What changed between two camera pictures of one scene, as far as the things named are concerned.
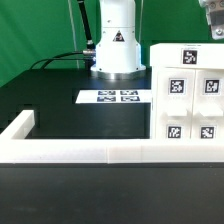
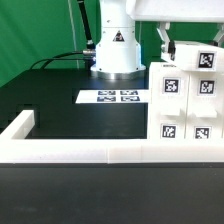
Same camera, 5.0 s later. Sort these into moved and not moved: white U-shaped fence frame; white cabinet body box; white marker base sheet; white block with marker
Moved: white block with marker
Not moved: white cabinet body box; white U-shaped fence frame; white marker base sheet
